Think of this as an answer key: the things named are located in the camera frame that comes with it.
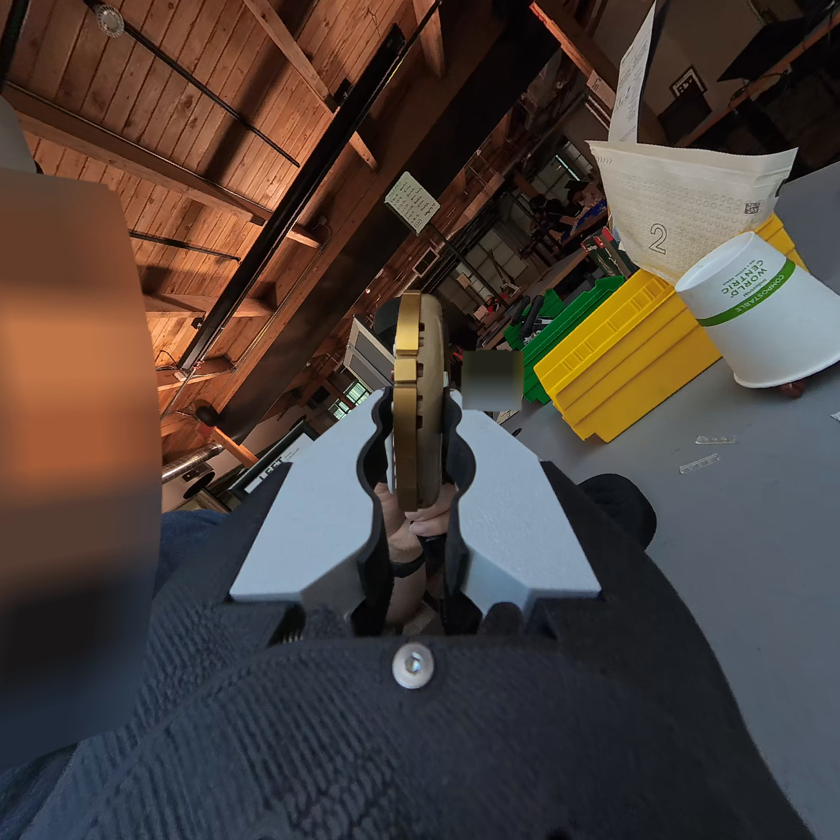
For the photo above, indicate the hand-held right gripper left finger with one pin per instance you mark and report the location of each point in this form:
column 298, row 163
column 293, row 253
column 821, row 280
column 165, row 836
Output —
column 302, row 525

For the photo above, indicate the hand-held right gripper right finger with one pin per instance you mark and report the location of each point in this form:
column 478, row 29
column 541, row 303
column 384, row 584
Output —
column 525, row 525

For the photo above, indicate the round tan lego base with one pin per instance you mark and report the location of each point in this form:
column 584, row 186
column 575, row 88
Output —
column 420, row 394

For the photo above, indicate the reddish brown round lego piece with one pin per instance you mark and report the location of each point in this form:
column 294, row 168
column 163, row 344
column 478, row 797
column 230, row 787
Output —
column 792, row 388

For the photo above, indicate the person's left hand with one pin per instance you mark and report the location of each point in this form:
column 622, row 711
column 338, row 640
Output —
column 426, row 523

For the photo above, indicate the black framed white sign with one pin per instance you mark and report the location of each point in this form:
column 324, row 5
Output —
column 262, row 478

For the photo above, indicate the person's dark blue shirt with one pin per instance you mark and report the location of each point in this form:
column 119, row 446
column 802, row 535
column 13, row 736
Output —
column 197, row 544

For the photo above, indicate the black ceiling spotlight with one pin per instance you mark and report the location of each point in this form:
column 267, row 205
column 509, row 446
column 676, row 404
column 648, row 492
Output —
column 208, row 416

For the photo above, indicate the yellow plastic bin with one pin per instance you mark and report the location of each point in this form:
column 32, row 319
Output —
column 623, row 354

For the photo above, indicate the green plastic bin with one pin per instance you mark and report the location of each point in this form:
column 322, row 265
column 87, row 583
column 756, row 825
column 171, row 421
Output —
column 558, row 328

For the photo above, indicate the dark box with red label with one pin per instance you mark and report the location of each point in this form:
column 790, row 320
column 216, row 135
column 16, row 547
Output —
column 607, row 253

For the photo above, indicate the white paper cup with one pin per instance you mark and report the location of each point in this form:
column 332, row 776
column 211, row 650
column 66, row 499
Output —
column 761, row 328

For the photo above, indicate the white hanging notice board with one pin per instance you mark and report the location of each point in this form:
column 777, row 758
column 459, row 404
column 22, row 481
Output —
column 412, row 203

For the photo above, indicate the white paper parts bag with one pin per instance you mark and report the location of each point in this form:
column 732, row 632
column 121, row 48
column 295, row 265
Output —
column 689, row 197

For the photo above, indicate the black white marker tag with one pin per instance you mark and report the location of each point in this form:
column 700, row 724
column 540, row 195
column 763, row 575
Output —
column 688, row 82

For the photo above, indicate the round ceiling lamp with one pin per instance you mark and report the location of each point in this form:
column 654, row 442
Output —
column 110, row 21

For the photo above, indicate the silver ventilation duct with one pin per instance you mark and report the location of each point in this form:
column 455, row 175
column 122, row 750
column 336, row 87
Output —
column 190, row 463

